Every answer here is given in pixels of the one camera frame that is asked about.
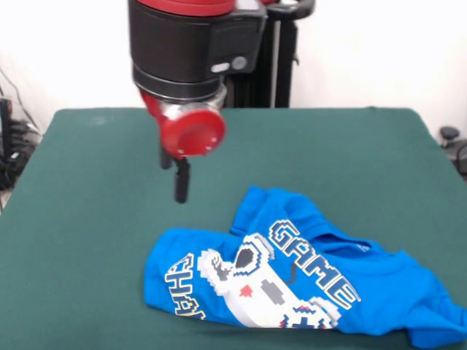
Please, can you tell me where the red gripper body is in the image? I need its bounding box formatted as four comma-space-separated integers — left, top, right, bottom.
140, 89, 228, 160

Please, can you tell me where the blue printed shirt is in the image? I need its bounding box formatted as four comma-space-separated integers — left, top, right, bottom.
142, 185, 467, 349

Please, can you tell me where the black office chair base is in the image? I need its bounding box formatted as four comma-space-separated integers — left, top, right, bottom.
439, 125, 467, 183

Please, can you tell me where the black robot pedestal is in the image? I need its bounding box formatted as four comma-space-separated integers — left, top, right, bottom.
222, 0, 315, 109

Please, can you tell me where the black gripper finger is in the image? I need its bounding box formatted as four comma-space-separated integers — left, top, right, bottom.
159, 144, 174, 171
173, 157, 192, 205

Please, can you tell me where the black cable tangle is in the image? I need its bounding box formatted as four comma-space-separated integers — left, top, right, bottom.
0, 67, 43, 191

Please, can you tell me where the black box device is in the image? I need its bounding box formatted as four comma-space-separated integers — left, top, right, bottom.
0, 97, 14, 158

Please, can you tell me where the dark green table cloth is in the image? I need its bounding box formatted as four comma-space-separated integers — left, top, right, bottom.
0, 106, 467, 350

